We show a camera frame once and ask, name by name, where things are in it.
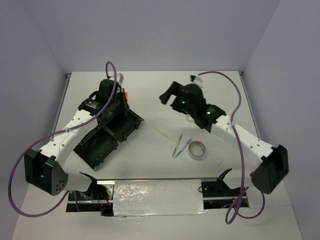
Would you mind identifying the orange cap highlighter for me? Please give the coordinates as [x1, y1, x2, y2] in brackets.
[124, 92, 129, 100]

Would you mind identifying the small clear tape roll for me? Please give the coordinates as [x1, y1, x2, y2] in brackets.
[186, 115, 195, 123]

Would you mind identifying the black four-compartment organizer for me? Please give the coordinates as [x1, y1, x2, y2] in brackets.
[74, 108, 144, 169]

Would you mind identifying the yellow pen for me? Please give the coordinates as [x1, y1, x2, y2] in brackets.
[153, 127, 177, 143]

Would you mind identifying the green pen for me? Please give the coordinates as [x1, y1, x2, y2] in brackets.
[171, 133, 184, 158]

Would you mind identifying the blue pen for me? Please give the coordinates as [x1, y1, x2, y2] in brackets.
[174, 138, 193, 159]

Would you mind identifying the large clear tape roll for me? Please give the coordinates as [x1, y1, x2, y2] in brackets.
[187, 141, 206, 161]

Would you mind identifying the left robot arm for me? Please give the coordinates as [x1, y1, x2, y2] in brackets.
[24, 74, 124, 200]

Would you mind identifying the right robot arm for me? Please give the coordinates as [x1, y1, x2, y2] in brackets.
[159, 81, 289, 194]

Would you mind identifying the white foil-covered block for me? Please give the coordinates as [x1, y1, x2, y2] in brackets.
[113, 179, 206, 217]

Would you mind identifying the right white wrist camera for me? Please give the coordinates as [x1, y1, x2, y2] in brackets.
[190, 75, 203, 88]

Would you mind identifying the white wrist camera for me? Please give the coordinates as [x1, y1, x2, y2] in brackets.
[116, 73, 124, 87]
[190, 75, 203, 88]

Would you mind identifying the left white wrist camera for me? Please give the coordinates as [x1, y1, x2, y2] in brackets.
[116, 73, 124, 87]

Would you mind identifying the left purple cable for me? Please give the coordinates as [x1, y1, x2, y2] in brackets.
[8, 61, 118, 218]

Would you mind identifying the metal rail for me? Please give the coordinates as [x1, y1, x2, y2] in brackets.
[97, 177, 218, 184]

